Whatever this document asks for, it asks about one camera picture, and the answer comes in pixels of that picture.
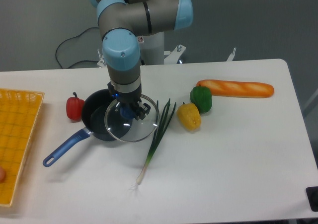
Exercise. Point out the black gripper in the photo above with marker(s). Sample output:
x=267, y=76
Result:
x=130, y=94

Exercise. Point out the glass lid blue knob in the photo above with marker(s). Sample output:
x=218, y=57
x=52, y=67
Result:
x=121, y=123

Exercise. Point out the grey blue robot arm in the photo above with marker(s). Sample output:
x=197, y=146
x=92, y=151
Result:
x=120, y=23

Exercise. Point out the green onion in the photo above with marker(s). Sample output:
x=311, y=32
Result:
x=164, y=122

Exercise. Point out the yellow bell pepper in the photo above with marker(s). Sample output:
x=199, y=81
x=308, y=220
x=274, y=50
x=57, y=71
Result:
x=189, y=116

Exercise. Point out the green bell pepper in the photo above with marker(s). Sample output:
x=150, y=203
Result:
x=202, y=98

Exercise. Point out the red bell pepper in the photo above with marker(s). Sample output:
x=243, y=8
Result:
x=74, y=106

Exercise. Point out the orange baguette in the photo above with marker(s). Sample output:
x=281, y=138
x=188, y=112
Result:
x=241, y=89

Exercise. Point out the yellow woven basket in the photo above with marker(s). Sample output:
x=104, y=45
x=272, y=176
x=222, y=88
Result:
x=19, y=110

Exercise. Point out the black object at table corner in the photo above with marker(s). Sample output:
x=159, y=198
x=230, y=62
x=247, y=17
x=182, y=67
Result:
x=312, y=195

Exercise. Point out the dark saucepan blue handle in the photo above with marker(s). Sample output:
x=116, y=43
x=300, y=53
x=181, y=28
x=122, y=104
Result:
x=92, y=115

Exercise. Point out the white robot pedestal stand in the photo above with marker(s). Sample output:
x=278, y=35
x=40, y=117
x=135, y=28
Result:
x=153, y=53

